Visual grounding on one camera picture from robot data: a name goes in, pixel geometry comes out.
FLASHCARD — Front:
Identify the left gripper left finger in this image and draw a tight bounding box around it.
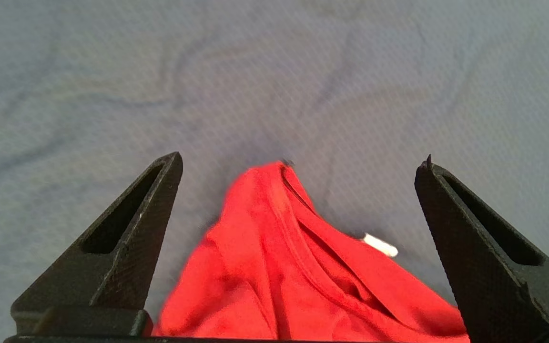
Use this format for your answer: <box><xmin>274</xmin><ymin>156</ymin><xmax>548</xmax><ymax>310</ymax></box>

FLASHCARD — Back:
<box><xmin>11</xmin><ymin>151</ymin><xmax>183</xmax><ymax>338</ymax></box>

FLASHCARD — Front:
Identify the red T-shirt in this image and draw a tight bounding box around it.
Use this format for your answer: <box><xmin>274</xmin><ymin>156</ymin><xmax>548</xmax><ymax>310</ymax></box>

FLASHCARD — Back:
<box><xmin>153</xmin><ymin>161</ymin><xmax>470</xmax><ymax>342</ymax></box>

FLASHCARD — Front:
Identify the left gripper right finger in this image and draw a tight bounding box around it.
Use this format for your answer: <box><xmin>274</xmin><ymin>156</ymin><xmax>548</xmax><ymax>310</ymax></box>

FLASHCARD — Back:
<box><xmin>415</xmin><ymin>154</ymin><xmax>549</xmax><ymax>343</ymax></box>

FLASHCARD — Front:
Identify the blue-grey bed sheet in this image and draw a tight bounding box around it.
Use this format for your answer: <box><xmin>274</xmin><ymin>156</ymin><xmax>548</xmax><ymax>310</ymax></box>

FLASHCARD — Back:
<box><xmin>0</xmin><ymin>0</ymin><xmax>549</xmax><ymax>343</ymax></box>

